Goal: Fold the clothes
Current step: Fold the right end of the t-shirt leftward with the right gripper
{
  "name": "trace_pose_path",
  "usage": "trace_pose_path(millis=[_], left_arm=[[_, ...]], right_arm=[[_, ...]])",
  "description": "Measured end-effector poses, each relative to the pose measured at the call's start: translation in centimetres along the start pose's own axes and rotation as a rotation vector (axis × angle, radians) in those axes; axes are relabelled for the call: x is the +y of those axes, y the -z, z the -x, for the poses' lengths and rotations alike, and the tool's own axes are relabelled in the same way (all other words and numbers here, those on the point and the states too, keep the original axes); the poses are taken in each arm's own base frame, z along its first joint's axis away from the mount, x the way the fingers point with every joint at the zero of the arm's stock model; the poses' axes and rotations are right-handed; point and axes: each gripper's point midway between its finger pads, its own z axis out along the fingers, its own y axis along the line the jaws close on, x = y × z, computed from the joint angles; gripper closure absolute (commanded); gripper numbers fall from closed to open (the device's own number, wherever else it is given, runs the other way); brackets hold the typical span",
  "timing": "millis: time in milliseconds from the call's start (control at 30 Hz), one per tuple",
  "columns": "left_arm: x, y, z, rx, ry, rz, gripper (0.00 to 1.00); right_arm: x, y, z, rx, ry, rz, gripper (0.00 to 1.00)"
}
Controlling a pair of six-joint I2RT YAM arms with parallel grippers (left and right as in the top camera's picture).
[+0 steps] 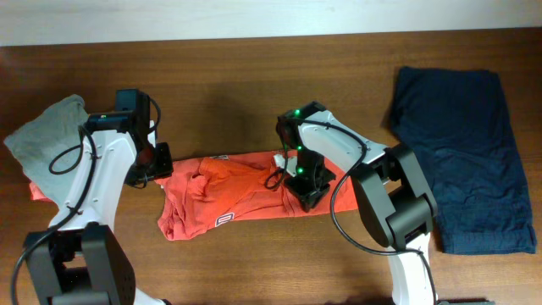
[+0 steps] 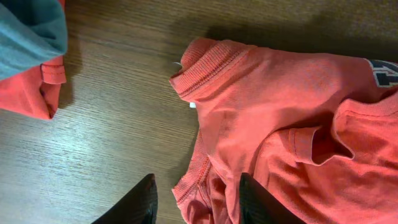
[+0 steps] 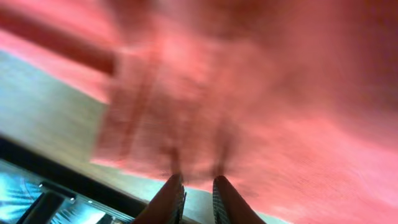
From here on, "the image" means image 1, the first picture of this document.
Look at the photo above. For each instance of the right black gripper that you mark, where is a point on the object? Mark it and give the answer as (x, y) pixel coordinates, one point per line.
(308, 192)

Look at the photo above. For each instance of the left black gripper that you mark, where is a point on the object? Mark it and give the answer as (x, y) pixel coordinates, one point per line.
(163, 169)

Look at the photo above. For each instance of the orange printed t-shirt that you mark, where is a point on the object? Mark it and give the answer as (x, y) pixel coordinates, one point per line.
(204, 193)

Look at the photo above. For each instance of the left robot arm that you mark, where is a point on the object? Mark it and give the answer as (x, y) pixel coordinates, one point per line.
(78, 259)

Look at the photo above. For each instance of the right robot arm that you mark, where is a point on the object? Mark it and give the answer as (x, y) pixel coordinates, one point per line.
(395, 203)

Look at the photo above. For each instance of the orange folded shirt under grey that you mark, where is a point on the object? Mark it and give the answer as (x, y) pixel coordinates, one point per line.
(36, 194)

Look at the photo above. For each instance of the navy blue folded shirt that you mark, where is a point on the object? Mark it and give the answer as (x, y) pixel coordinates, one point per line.
(458, 125)

